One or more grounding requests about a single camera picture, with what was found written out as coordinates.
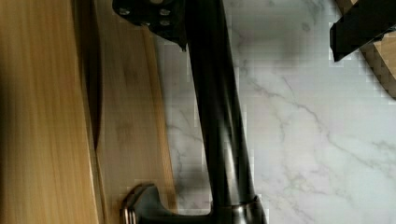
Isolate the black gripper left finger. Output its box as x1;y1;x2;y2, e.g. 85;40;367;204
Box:
112;0;187;51

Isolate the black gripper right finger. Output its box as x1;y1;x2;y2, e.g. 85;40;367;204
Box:
330;0;396;62

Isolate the bamboo drawer cabinet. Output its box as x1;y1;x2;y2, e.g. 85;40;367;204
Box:
1;0;177;224

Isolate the black drawer handle bar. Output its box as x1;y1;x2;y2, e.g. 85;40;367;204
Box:
120;0;267;224

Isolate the bamboo cutting board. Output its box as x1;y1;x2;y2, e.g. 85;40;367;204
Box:
334;0;396;101

